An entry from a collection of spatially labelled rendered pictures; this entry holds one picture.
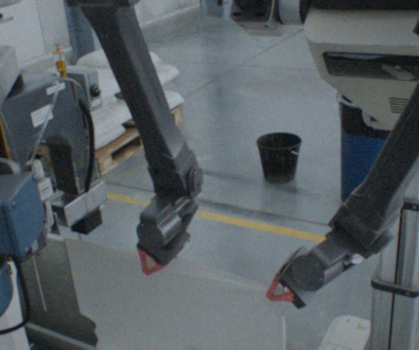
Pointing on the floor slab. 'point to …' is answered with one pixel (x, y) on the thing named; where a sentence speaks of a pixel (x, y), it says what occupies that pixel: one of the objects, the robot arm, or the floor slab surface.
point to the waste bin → (356, 146)
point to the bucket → (279, 155)
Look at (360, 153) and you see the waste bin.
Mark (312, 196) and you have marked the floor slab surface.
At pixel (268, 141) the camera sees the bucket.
